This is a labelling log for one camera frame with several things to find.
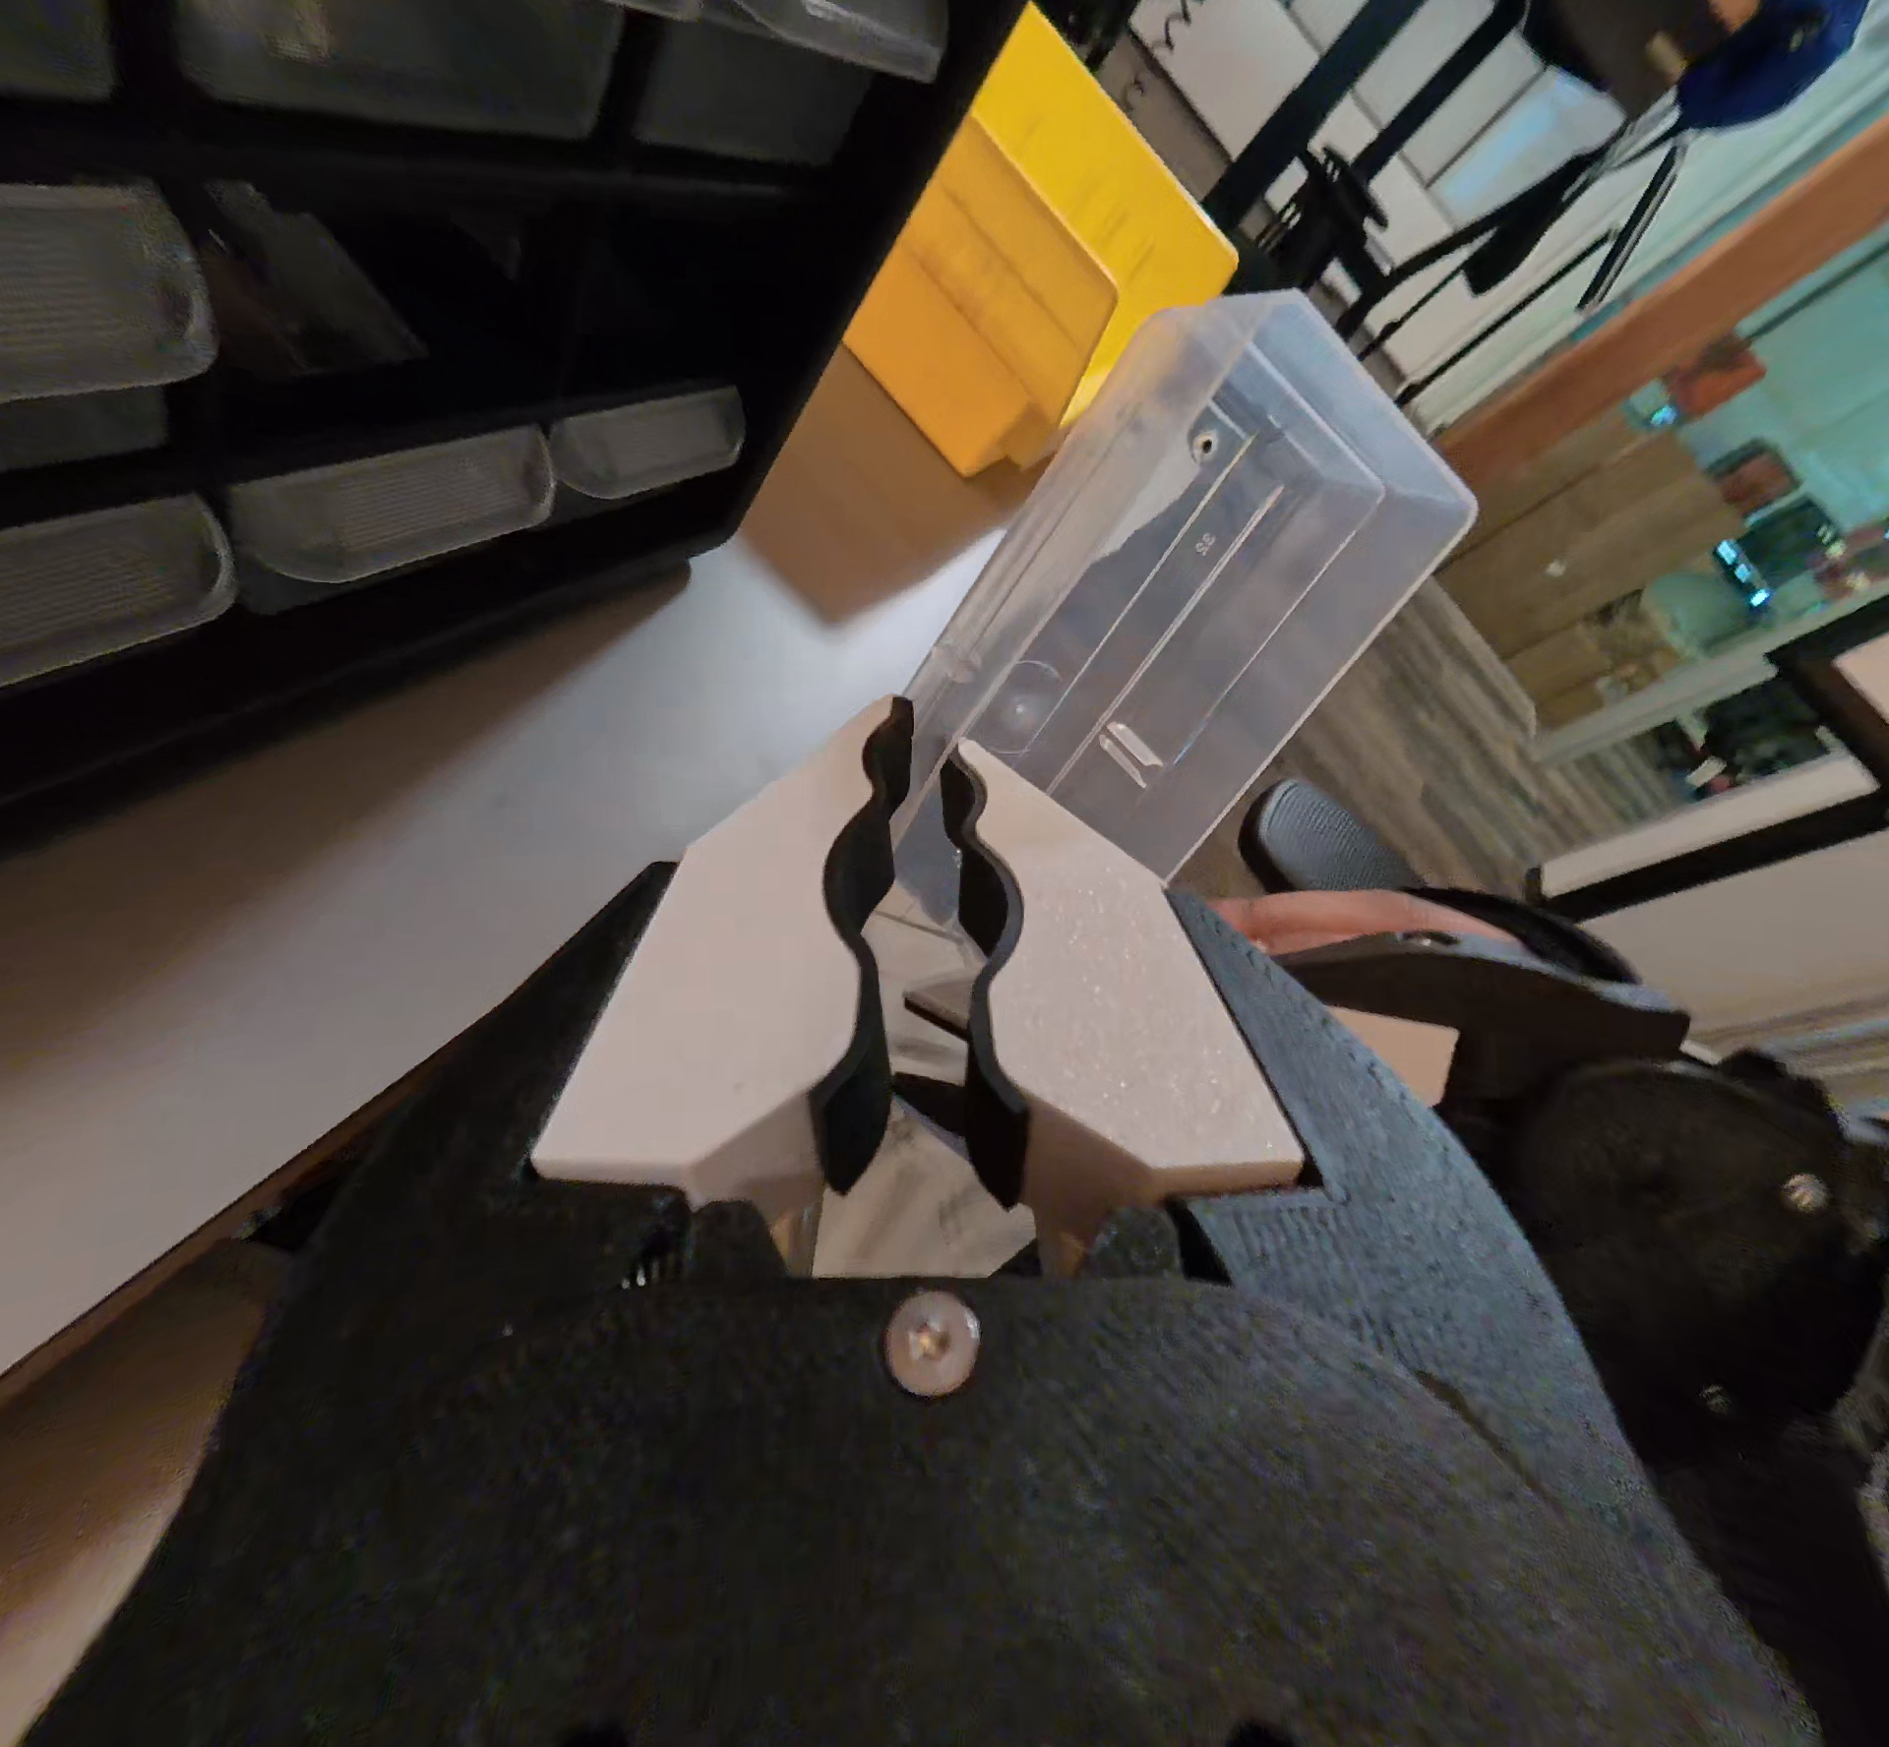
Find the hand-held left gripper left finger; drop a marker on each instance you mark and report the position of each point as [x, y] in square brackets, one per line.
[708, 1025]

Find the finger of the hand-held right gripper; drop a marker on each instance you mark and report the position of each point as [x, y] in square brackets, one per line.
[1410, 1055]

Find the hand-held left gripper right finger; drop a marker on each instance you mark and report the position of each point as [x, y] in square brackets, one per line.
[1135, 1038]

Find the clear plastic drawer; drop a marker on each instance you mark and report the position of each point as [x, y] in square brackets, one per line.
[1254, 522]

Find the black drawer cabinet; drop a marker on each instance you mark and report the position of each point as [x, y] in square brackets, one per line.
[827, 243]

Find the yellow plastic bin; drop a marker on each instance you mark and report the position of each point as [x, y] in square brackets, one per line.
[1033, 228]

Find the rows of clear cabinet drawers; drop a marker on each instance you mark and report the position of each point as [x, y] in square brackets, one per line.
[371, 35]

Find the grey desk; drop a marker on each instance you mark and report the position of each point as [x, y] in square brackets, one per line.
[371, 818]

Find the person's right hand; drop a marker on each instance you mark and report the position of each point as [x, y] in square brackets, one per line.
[1328, 918]

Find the black mesh office chair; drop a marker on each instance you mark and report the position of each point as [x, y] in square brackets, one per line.
[1321, 832]

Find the black frame table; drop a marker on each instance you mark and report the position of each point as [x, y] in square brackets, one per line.
[1373, 48]

